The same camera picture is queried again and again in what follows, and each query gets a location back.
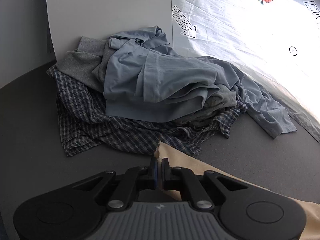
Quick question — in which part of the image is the beige sweatshirt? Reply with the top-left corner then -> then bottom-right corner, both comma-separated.
153,141 -> 320,240

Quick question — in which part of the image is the blue plaid shirt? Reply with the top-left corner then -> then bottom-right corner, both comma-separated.
47,66 -> 248,157

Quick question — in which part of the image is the light blue shirt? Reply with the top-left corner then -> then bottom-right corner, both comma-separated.
104,26 -> 296,138

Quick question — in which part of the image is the grey garment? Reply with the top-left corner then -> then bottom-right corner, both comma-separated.
56,36 -> 238,125

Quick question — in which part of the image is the white printed backdrop sheet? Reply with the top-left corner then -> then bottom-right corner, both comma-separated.
171,0 -> 319,139

